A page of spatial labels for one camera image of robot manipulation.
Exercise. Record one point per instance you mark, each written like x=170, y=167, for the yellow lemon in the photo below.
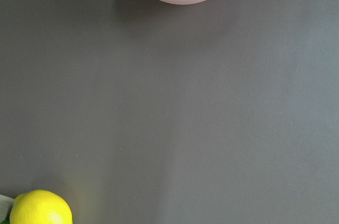
x=40, y=206

